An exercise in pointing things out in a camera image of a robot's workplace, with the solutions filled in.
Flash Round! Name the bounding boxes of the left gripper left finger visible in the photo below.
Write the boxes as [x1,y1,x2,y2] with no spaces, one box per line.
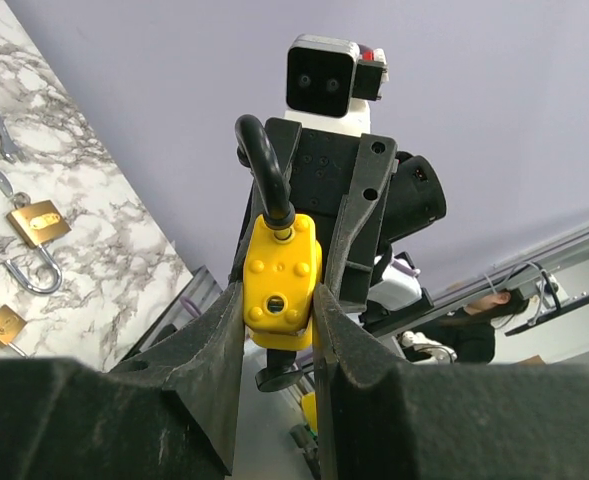
[0,283,244,479]

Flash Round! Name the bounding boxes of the small brass padlock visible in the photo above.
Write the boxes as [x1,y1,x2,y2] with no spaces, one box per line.
[0,304,29,358]

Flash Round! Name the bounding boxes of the yellow padlock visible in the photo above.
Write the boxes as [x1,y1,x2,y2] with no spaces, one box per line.
[234,114,323,350]

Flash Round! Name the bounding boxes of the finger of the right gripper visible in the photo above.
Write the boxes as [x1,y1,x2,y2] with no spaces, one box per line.
[228,117,302,284]
[324,134,397,306]

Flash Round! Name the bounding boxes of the large brass padlock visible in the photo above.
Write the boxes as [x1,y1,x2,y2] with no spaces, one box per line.
[4,192,71,296]

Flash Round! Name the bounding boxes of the person in background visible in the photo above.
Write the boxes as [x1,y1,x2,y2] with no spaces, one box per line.
[417,290,529,365]

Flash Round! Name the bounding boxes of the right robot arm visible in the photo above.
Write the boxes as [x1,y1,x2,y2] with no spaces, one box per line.
[230,115,447,335]

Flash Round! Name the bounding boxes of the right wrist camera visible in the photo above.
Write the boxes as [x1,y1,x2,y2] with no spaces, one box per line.
[284,34,389,137]

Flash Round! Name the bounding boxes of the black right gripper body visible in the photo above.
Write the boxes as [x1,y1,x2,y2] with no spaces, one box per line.
[228,117,399,331]

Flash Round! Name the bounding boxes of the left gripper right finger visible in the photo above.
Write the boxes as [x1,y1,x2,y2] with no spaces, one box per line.
[313,285,589,479]

